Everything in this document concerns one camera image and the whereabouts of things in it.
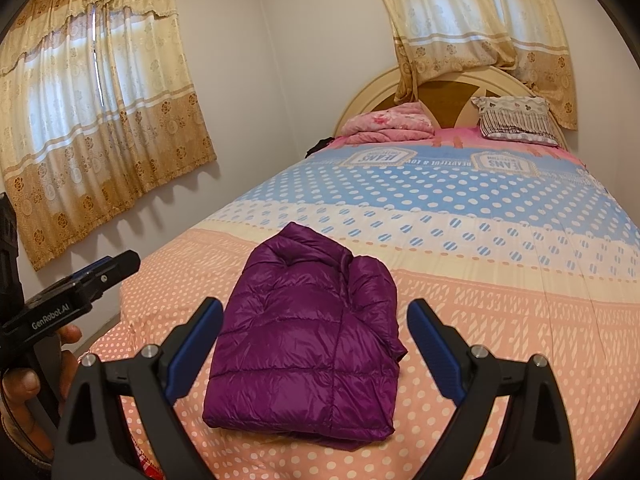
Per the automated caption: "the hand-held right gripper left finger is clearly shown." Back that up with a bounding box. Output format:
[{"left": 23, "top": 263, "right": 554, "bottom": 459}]
[{"left": 52, "top": 297, "right": 225, "bottom": 480}]

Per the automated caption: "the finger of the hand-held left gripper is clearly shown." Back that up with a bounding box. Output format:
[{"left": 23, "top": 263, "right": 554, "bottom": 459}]
[
  {"left": 75, "top": 250, "right": 142, "bottom": 305},
  {"left": 60, "top": 256, "right": 114, "bottom": 286}
]

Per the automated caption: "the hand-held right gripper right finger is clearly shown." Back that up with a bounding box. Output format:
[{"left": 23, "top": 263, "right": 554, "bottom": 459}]
[{"left": 406, "top": 299, "right": 573, "bottom": 480}]

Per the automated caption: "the purple puffer jacket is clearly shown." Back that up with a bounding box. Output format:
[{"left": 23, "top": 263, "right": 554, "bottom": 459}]
[{"left": 202, "top": 222, "right": 408, "bottom": 443}]

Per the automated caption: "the person's left hand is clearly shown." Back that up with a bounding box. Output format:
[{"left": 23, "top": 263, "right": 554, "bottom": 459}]
[{"left": 0, "top": 324, "right": 84, "bottom": 471}]

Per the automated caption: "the beige floral curtain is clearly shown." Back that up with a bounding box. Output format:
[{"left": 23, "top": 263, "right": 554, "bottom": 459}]
[
  {"left": 360, "top": 0, "right": 578, "bottom": 131},
  {"left": 0, "top": 0, "right": 218, "bottom": 272}
]

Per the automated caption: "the polka dot bedspread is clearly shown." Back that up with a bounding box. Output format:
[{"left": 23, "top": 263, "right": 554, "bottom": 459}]
[{"left": 87, "top": 132, "right": 640, "bottom": 480}]

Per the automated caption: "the dark clothing bundle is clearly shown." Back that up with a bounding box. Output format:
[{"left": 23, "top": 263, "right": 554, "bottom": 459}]
[{"left": 305, "top": 136, "right": 336, "bottom": 157}]

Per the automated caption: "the pink folded blanket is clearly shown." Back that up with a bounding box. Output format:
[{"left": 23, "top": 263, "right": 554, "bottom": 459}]
[{"left": 340, "top": 102, "right": 436, "bottom": 147}]

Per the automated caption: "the striped grey pillow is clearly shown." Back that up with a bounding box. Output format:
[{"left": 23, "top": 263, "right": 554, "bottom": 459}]
[{"left": 471, "top": 95, "right": 561, "bottom": 147}]

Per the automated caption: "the cream wooden headboard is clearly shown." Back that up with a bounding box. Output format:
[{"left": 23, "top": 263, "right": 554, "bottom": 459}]
[{"left": 334, "top": 65, "right": 571, "bottom": 148}]

